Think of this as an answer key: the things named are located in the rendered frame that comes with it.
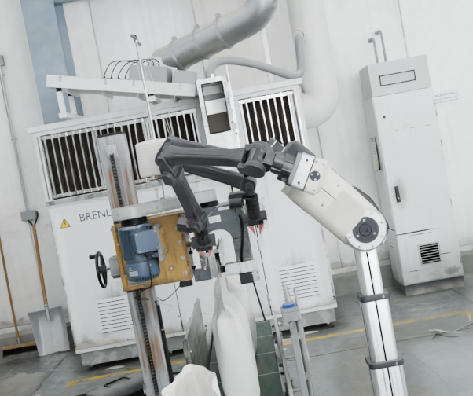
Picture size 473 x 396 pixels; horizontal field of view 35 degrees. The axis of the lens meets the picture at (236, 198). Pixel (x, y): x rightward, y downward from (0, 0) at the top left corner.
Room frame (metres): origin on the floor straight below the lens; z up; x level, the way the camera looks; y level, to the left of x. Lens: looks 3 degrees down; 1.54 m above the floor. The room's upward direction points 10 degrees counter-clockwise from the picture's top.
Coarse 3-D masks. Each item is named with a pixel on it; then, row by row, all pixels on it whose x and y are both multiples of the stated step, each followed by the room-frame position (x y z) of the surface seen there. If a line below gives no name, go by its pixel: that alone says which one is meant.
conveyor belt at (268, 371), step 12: (264, 324) 5.11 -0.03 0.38; (264, 336) 4.78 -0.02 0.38; (264, 348) 4.48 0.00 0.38; (216, 360) 4.42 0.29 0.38; (264, 360) 4.23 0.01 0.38; (276, 360) 4.18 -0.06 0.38; (216, 372) 4.15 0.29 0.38; (264, 372) 3.98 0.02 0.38; (276, 372) 3.94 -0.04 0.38; (264, 384) 3.78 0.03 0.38; (276, 384) 3.74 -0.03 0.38
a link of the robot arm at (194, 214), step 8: (168, 176) 2.73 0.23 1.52; (176, 176) 2.79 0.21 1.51; (184, 176) 2.82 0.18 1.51; (168, 184) 2.77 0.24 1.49; (176, 184) 2.82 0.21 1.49; (184, 184) 2.83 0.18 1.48; (176, 192) 2.88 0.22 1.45; (184, 192) 2.86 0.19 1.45; (192, 192) 2.93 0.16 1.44; (184, 200) 2.91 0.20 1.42; (192, 200) 2.93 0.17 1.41; (184, 208) 2.97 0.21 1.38; (192, 208) 2.95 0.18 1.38; (200, 208) 3.02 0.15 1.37; (192, 216) 3.00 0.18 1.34; (200, 216) 3.03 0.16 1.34; (192, 224) 3.04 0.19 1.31; (200, 224) 3.04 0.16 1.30
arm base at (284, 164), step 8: (280, 152) 2.53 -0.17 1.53; (296, 152) 2.55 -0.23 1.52; (280, 160) 2.50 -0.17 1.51; (288, 160) 2.49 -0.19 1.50; (296, 160) 2.48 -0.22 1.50; (272, 168) 2.50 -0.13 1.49; (280, 168) 2.50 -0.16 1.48; (288, 168) 2.49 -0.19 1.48; (296, 168) 2.48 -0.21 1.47; (280, 176) 2.51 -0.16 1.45; (288, 176) 2.50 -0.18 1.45; (288, 184) 2.49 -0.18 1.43
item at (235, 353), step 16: (224, 288) 3.64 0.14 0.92; (224, 304) 3.46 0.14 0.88; (240, 304) 3.77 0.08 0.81; (224, 320) 3.48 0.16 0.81; (240, 320) 3.50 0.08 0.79; (224, 336) 3.46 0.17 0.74; (240, 336) 3.46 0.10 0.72; (224, 352) 3.46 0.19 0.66; (240, 352) 3.46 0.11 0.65; (224, 368) 3.47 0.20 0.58; (240, 368) 3.45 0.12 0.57; (256, 368) 3.61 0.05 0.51; (224, 384) 3.48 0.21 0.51; (240, 384) 3.45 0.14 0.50; (256, 384) 3.50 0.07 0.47
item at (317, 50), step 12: (288, 0) 6.56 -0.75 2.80; (300, 0) 6.48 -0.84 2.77; (312, 0) 6.48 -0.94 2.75; (288, 12) 6.60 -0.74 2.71; (300, 12) 6.49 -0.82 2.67; (312, 12) 6.47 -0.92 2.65; (324, 12) 6.57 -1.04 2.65; (300, 24) 6.50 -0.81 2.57; (312, 24) 6.47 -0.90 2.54; (324, 24) 6.53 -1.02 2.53; (312, 36) 6.47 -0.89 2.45; (324, 36) 6.51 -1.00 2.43; (312, 48) 6.47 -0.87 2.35; (324, 48) 6.49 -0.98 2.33; (312, 60) 6.48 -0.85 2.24; (324, 60) 6.48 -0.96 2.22
